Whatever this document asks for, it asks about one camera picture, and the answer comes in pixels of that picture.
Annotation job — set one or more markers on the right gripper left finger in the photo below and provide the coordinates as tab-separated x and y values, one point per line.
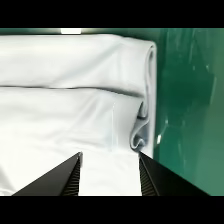
59	180

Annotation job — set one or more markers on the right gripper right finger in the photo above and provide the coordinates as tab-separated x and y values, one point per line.
163	181

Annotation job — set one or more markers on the white shirt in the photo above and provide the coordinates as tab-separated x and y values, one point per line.
66	100

